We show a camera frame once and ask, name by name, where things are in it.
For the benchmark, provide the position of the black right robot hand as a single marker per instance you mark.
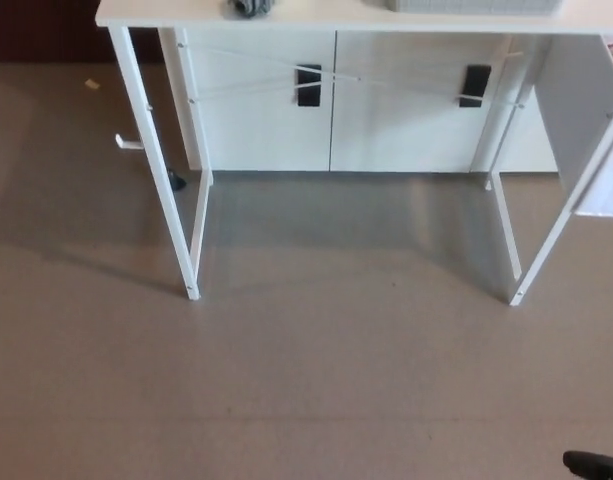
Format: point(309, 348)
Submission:
point(598, 466)

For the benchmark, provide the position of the white cabinet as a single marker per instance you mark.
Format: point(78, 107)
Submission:
point(386, 130)

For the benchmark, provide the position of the grey perforated plastic tray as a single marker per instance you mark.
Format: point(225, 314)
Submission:
point(461, 4)

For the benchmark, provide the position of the small paper scrap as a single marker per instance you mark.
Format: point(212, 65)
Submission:
point(92, 84)

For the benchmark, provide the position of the dark brown cabinet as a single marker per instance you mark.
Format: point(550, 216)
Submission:
point(46, 30)

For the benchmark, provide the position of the white metal-frame desk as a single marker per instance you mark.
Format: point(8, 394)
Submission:
point(151, 150)

